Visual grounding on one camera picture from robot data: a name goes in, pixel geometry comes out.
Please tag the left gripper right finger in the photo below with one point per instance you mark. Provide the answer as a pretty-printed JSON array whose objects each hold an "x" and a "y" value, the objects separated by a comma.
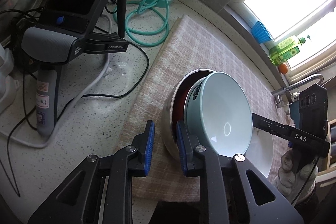
[{"x": 181, "y": 146}]

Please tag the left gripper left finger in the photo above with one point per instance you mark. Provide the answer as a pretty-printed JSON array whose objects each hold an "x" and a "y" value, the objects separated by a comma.
[{"x": 147, "y": 154}]

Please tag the light blue bowl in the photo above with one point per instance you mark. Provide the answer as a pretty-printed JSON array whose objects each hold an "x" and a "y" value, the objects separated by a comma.
[{"x": 218, "y": 113}]

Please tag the floral deep white plate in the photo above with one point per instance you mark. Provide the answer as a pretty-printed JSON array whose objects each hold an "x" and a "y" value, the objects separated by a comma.
[{"x": 260, "y": 151}]

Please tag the chrome kitchen faucet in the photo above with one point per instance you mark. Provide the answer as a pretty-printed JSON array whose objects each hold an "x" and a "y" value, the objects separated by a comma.
[{"x": 278, "y": 94}]

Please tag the right gloved hand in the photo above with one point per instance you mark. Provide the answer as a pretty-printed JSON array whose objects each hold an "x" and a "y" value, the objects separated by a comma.
[{"x": 289, "y": 183}]

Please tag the stainless steel bowl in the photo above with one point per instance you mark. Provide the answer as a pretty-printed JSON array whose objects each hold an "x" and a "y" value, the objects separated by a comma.
[{"x": 174, "y": 108}]

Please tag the orange tangerine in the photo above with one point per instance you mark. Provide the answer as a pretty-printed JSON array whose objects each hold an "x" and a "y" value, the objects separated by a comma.
[{"x": 283, "y": 69}]

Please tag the pink checked cloth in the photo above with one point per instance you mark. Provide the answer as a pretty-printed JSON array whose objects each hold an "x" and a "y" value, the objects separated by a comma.
[{"x": 191, "y": 46}]

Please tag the green dish soap bottle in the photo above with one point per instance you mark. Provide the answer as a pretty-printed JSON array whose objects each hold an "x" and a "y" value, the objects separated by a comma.
[{"x": 286, "y": 49}]

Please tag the blue silicone cup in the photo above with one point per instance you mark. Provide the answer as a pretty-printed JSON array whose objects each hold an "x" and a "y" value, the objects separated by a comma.
[{"x": 260, "y": 33}]

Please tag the spare grey handheld gripper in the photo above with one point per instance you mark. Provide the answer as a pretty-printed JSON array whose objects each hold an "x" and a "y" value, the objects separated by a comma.
[{"x": 51, "y": 51}]

